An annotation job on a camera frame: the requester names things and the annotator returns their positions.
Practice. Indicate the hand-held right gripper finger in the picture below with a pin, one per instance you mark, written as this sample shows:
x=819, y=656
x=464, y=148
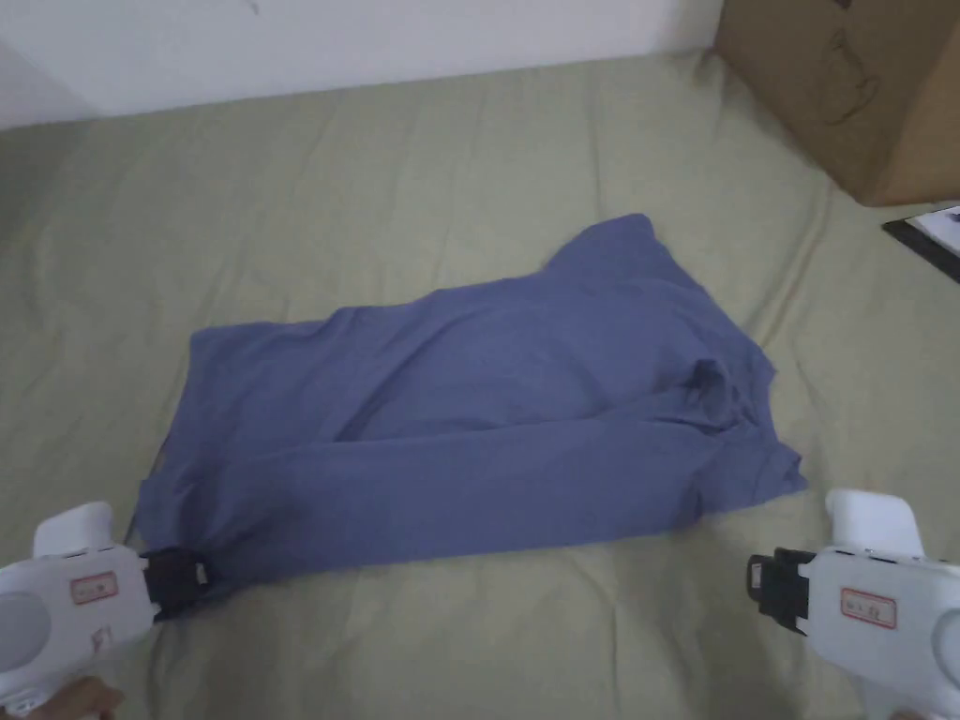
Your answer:
x=759, y=585

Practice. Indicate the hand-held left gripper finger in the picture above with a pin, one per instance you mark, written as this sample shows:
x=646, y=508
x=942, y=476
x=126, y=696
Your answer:
x=207, y=579

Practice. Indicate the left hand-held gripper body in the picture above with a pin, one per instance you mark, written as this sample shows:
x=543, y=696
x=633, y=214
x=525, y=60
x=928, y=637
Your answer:
x=67, y=600

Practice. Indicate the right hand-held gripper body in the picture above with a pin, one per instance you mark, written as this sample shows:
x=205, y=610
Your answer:
x=877, y=622

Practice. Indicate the blue shirt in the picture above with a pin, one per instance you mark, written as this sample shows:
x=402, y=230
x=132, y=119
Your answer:
x=487, y=390

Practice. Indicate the person's left hand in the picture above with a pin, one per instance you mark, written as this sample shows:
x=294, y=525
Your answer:
x=79, y=701

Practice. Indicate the black-framed flat tablet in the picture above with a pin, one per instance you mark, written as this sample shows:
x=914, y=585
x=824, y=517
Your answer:
x=934, y=244

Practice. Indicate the bed with pale green sheet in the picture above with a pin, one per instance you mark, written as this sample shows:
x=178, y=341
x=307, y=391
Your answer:
x=360, y=195

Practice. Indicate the brown cardboard carton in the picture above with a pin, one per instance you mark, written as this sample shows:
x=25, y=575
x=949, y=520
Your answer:
x=825, y=82

